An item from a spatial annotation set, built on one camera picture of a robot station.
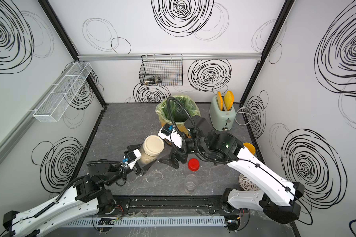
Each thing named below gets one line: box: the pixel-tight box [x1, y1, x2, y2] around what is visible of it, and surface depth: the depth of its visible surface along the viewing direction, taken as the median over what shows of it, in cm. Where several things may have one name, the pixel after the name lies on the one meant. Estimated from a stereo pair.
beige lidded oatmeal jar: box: [139, 134, 165, 165], surface depth 56 cm
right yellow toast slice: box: [223, 90, 235, 111], surface depth 98 cm
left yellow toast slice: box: [217, 90, 223, 112], surface depth 96 cm
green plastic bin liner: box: [155, 94, 201, 125], surface depth 85 cm
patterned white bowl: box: [238, 173, 261, 192], surface depth 81 cm
